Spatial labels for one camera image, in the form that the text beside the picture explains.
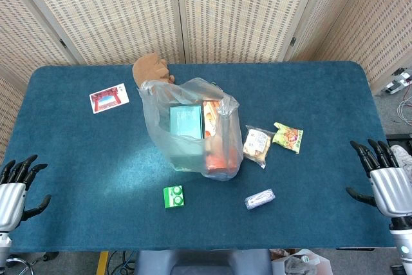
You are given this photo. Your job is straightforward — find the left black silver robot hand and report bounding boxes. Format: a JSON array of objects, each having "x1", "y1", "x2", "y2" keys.
[{"x1": 0, "y1": 154, "x2": 52, "y2": 233}]

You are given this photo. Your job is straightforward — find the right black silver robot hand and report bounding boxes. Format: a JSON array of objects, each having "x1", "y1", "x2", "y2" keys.
[{"x1": 346, "y1": 139, "x2": 412, "y2": 218}]

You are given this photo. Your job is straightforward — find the clear plastic bag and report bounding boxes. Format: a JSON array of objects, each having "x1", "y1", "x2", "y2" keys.
[{"x1": 136, "y1": 77, "x2": 244, "y2": 182}]

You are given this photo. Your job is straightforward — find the crumpled plastic bag with bottle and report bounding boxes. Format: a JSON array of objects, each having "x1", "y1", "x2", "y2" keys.
[{"x1": 272, "y1": 248, "x2": 332, "y2": 275}]

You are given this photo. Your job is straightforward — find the white shoe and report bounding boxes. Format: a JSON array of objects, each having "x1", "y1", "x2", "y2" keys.
[{"x1": 390, "y1": 144, "x2": 412, "y2": 176}]

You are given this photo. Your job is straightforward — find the chrome chair base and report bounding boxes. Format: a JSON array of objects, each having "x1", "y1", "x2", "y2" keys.
[{"x1": 0, "y1": 251, "x2": 61, "y2": 275}]

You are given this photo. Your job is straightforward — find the woven folding screen panel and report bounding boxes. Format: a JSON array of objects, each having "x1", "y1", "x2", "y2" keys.
[
  {"x1": 285, "y1": 0, "x2": 371, "y2": 62},
  {"x1": 0, "y1": 0, "x2": 80, "y2": 88},
  {"x1": 6, "y1": 0, "x2": 186, "y2": 66},
  {"x1": 175, "y1": 0, "x2": 326, "y2": 64},
  {"x1": 308, "y1": 0, "x2": 412, "y2": 94},
  {"x1": 0, "y1": 65, "x2": 28, "y2": 163}
]

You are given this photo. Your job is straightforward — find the white power strip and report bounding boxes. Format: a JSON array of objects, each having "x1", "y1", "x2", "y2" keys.
[{"x1": 382, "y1": 67, "x2": 412, "y2": 95}]

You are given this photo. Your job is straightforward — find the green snack packet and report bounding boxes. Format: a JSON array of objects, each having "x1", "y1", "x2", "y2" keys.
[{"x1": 272, "y1": 122, "x2": 304, "y2": 155}]

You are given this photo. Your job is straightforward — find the postcard with red gate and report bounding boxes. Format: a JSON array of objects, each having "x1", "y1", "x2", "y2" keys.
[{"x1": 89, "y1": 83, "x2": 130, "y2": 115}]

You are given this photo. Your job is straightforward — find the clear packet of biscuits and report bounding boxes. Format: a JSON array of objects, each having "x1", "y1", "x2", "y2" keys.
[{"x1": 243, "y1": 125, "x2": 275, "y2": 169}]

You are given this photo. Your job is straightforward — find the green toy brick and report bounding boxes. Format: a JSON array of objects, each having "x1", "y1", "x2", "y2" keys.
[{"x1": 163, "y1": 185, "x2": 186, "y2": 209}]

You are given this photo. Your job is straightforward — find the brown plush toy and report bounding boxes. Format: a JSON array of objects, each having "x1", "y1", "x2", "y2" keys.
[{"x1": 132, "y1": 54, "x2": 176, "y2": 91}]

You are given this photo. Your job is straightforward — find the teal cardboard box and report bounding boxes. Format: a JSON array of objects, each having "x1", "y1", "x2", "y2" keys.
[{"x1": 167, "y1": 104, "x2": 205, "y2": 168}]

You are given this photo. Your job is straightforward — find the white floor cables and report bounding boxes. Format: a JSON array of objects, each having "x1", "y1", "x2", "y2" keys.
[{"x1": 397, "y1": 94, "x2": 412, "y2": 119}]

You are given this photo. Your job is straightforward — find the blue floor cables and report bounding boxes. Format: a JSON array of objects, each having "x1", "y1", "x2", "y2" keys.
[{"x1": 108, "y1": 251, "x2": 138, "y2": 275}]

